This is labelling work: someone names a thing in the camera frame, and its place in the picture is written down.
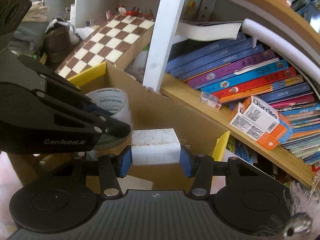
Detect white power adapter cube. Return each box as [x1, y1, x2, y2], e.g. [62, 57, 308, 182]
[131, 128, 181, 166]

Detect lower orange white toothpaste box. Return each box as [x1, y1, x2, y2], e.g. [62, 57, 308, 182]
[229, 102, 279, 151]

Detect white foam tube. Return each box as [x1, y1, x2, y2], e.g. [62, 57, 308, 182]
[241, 18, 319, 85]

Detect clear packing tape roll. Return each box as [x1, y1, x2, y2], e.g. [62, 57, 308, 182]
[86, 88, 132, 150]

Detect upper orange white toothpaste box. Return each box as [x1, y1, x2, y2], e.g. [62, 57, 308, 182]
[242, 96, 293, 144]

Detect row of leaning books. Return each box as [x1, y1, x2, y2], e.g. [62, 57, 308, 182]
[165, 21, 319, 172]

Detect small red white box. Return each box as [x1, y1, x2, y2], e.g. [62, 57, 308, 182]
[200, 91, 222, 109]

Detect white wooden bookshelf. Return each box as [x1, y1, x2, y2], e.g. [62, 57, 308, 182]
[26, 0, 320, 188]

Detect brown white chessboard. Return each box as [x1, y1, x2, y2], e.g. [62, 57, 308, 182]
[56, 14, 154, 79]

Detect orange white toothpaste box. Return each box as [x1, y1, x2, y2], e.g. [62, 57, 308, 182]
[242, 96, 293, 144]
[229, 102, 279, 151]

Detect white sponge block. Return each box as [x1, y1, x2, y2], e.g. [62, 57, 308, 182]
[117, 175, 153, 194]

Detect pink cartoon desk mat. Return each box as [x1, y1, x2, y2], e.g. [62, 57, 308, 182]
[0, 152, 22, 239]

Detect yellow cardboard box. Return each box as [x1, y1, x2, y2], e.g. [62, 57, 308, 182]
[8, 63, 228, 191]

